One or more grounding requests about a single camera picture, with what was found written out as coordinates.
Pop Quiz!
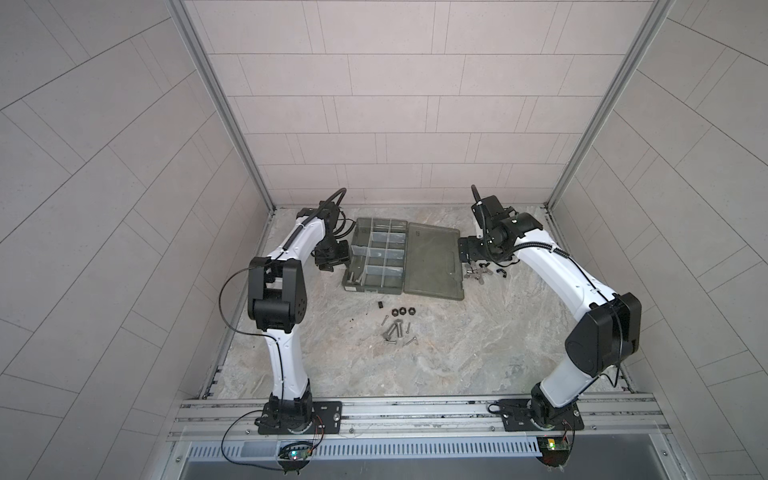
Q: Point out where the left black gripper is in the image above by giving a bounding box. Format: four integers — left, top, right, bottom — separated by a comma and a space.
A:
315, 237, 352, 269

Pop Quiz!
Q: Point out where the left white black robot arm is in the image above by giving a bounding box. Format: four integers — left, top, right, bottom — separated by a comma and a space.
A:
236, 187, 351, 435

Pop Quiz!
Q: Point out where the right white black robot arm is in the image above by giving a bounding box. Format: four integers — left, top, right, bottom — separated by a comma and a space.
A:
459, 186, 642, 430

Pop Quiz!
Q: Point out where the pile of wing nuts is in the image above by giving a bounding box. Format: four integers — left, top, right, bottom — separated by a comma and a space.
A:
464, 262, 508, 285

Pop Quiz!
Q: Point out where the pile of silver screws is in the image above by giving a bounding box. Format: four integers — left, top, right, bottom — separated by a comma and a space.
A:
382, 318, 417, 345

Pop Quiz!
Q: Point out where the clear compartment organizer box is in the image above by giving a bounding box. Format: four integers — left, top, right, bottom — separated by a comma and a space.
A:
342, 217, 408, 295

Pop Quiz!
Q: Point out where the left controller board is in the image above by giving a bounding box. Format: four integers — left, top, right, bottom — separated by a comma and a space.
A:
278, 441, 314, 462

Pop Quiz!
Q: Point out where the controller board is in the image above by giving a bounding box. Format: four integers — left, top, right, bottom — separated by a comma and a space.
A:
278, 441, 314, 462
536, 437, 572, 468

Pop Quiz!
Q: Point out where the right controller board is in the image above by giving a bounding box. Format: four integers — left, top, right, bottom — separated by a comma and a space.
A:
536, 437, 572, 468

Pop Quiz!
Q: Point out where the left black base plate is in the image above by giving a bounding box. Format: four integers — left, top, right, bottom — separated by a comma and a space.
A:
254, 401, 343, 435

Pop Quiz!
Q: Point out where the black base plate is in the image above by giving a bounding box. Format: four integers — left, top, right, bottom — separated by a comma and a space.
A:
254, 401, 343, 435
488, 399, 585, 432

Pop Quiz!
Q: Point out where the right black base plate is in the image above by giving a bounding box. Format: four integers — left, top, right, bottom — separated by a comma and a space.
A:
488, 399, 585, 432

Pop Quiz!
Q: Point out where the aluminium mounting rail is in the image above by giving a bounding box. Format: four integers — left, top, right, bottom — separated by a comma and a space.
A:
168, 393, 671, 441

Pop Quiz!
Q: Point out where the black cable left base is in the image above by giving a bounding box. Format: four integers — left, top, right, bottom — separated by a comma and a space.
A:
220, 407, 289, 473

